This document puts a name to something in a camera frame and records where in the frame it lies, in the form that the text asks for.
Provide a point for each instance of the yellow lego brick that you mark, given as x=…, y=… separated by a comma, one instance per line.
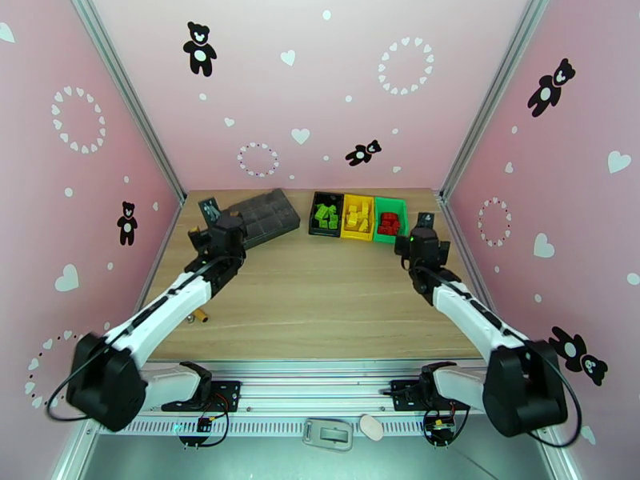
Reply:
x=365, y=209
x=364, y=221
x=351, y=223
x=350, y=211

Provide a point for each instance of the left arm base wiring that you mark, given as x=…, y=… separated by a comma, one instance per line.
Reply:
x=204, y=423

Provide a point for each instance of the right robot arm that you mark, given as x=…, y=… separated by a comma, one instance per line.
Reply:
x=475, y=313

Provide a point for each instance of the right arm base wiring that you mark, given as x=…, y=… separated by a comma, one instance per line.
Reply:
x=440, y=429

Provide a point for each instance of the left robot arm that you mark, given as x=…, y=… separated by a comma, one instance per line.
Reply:
x=160, y=308

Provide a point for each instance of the green storage bin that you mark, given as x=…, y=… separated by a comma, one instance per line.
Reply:
x=390, y=238

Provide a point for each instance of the dark compartment organizer case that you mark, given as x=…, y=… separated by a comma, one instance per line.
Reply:
x=270, y=216

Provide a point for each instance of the yellow storage bin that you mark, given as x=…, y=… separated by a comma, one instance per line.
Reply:
x=356, y=236

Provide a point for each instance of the small brass cylinder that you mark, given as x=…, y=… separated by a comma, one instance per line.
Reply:
x=202, y=316

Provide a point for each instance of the black storage bin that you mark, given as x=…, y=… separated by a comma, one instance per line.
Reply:
x=325, y=233

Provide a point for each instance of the beige oval pad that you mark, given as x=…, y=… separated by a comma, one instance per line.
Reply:
x=371, y=427

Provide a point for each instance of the slotted metal grille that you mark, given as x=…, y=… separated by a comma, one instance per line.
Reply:
x=260, y=426

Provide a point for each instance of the black bear wall sticker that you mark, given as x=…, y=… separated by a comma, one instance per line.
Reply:
x=361, y=154
x=594, y=367
x=200, y=56
x=127, y=226
x=570, y=349
x=547, y=93

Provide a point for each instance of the aluminium frame post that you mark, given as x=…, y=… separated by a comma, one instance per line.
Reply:
x=492, y=93
x=129, y=93

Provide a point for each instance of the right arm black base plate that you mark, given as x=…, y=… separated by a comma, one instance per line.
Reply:
x=402, y=393

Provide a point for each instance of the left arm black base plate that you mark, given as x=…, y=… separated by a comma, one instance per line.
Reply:
x=227, y=393

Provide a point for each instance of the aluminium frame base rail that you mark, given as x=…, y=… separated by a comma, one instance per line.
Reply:
x=310, y=388

